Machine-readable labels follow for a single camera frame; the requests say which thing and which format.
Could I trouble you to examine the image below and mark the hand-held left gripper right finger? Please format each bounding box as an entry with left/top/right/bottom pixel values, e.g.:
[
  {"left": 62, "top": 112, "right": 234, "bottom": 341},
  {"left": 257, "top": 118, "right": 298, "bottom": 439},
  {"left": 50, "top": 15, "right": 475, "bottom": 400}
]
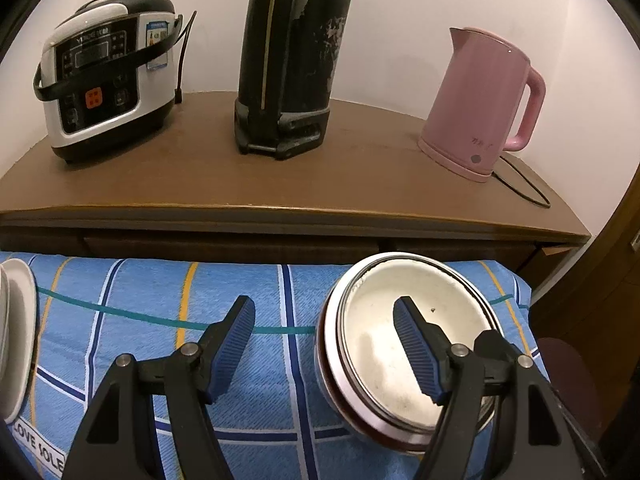
[{"left": 392, "top": 296, "right": 583, "bottom": 480}]

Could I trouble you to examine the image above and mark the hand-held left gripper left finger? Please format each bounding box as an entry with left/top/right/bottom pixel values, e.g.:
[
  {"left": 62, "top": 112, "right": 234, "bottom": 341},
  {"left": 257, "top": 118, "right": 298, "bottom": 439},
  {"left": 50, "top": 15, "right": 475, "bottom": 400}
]
[{"left": 60, "top": 295, "right": 257, "bottom": 480}]

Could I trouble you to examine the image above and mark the blue checked cloth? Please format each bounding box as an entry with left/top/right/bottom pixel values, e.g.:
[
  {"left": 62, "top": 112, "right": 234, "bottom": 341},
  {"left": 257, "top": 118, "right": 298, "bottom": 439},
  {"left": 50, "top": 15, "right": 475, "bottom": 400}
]
[{"left": 0, "top": 250, "right": 551, "bottom": 480}]

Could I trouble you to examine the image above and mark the dark red round object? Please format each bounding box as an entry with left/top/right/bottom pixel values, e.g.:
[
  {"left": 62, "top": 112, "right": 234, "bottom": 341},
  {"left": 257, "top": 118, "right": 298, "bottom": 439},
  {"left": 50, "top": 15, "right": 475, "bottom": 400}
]
[{"left": 537, "top": 337, "right": 601, "bottom": 442}]

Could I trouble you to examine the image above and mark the brown wooden cabinet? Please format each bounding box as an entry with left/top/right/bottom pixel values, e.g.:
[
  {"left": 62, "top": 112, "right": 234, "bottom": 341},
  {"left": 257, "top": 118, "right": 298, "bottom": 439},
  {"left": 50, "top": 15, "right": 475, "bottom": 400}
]
[{"left": 0, "top": 91, "right": 593, "bottom": 273}]

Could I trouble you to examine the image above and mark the brown wooden panel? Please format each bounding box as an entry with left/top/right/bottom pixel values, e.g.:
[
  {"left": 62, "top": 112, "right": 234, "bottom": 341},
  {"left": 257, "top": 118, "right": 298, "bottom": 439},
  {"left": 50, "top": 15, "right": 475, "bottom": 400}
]
[{"left": 520, "top": 160, "right": 640, "bottom": 361}]

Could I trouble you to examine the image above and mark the plain white plate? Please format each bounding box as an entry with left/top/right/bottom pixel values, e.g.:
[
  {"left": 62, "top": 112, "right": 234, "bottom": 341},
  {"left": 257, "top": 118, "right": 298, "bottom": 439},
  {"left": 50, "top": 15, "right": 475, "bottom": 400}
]
[{"left": 0, "top": 258, "right": 39, "bottom": 424}]

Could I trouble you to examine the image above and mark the pink electric kettle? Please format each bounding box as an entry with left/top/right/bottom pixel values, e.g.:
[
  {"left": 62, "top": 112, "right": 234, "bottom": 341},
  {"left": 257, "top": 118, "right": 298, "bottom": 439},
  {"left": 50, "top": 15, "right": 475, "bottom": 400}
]
[{"left": 417, "top": 26, "right": 547, "bottom": 183}]

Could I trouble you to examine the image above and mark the black thermos flask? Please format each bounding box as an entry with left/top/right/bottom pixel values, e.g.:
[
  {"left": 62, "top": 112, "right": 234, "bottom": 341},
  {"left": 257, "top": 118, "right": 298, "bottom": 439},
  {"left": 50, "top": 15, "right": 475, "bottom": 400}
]
[{"left": 234, "top": 0, "right": 363, "bottom": 161}]

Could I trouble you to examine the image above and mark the white and black rice cooker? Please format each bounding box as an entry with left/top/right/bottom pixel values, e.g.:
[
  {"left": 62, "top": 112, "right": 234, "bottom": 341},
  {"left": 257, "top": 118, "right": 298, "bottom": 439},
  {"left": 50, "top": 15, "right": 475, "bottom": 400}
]
[{"left": 32, "top": 0, "right": 183, "bottom": 163}]

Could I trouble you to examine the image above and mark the black kettle cable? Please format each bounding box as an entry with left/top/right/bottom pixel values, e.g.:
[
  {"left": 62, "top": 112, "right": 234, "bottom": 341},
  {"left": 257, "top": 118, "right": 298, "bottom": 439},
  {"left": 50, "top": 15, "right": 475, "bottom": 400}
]
[{"left": 492, "top": 152, "right": 552, "bottom": 210}]

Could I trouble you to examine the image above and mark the black rice cooker cable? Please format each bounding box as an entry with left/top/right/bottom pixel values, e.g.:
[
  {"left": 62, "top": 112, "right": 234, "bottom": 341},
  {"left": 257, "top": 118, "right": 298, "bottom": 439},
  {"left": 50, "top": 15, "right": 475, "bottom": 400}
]
[{"left": 172, "top": 10, "right": 197, "bottom": 105}]

